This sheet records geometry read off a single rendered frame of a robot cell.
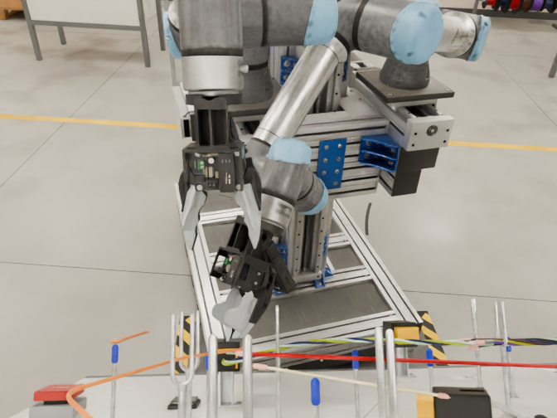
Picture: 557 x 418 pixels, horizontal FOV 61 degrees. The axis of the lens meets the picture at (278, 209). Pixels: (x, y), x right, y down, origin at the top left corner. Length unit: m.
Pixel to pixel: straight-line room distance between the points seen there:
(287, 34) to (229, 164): 0.22
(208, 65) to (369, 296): 1.65
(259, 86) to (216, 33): 0.75
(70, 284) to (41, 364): 0.47
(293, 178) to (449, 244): 2.10
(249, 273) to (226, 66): 0.35
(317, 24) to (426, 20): 0.36
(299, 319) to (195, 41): 1.52
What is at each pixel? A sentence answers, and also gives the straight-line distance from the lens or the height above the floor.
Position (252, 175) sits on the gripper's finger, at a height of 1.35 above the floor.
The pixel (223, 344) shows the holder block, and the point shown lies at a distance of 0.70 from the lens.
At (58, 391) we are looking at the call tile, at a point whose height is 1.11.
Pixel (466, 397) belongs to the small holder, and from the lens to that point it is 0.45.
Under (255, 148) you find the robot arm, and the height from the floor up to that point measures 1.22.
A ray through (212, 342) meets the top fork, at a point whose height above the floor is 1.52.
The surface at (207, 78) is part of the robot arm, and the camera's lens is 0.58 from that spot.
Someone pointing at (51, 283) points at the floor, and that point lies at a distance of 2.60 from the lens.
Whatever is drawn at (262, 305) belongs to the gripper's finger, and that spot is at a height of 1.10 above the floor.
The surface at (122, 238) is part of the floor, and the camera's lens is 2.76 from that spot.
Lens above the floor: 1.68
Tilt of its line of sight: 35 degrees down
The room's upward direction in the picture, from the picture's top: 2 degrees clockwise
